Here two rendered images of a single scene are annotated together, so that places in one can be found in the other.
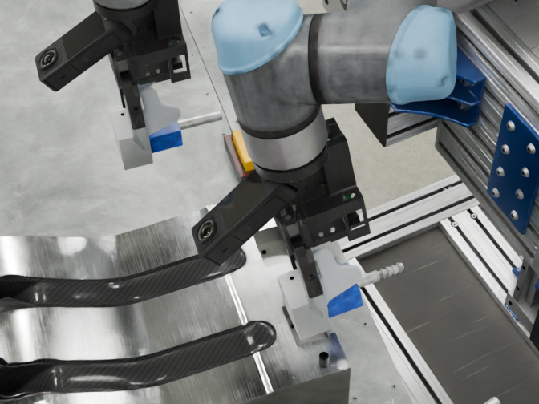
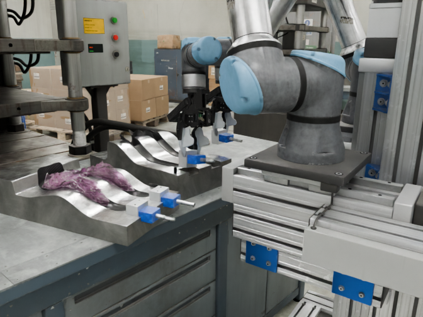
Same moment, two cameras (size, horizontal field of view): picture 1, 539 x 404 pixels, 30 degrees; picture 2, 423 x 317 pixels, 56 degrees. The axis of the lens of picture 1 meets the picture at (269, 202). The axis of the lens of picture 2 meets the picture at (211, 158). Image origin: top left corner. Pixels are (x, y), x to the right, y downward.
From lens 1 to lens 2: 1.24 m
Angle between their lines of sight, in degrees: 57
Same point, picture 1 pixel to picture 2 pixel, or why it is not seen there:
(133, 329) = (163, 156)
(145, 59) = (219, 99)
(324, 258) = (187, 130)
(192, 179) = not seen: hidden behind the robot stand
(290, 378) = (165, 170)
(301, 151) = (186, 81)
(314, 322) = (182, 160)
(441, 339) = not seen: outside the picture
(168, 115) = (221, 124)
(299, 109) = (188, 66)
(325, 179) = (196, 103)
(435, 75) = (196, 46)
